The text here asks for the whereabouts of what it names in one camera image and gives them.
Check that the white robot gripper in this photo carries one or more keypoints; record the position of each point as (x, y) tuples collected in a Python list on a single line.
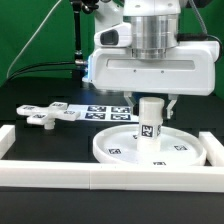
[(187, 69)]

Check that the white round table top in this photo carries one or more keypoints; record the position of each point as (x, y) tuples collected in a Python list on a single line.
[(124, 145)]

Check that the white cross-shaped table base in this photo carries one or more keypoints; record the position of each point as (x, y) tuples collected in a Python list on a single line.
[(46, 116)]

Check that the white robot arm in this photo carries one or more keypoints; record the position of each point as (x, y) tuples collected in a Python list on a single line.
[(144, 52)]

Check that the white marker sheet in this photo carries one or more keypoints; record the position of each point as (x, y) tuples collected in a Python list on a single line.
[(104, 113)]

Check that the white right fence bar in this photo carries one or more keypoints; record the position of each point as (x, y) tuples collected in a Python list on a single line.
[(214, 149)]

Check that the white fence bar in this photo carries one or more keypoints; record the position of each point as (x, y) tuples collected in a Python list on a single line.
[(110, 176), (214, 149), (7, 138)]

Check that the white left fence bar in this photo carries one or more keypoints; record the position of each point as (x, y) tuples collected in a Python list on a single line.
[(7, 138)]

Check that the white front fence bar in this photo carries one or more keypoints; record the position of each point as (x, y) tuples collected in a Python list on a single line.
[(110, 176)]

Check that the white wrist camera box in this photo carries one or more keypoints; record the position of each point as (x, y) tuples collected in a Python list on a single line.
[(117, 36)]

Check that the black camera stand pole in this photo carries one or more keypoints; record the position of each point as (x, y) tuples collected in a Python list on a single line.
[(78, 6)]

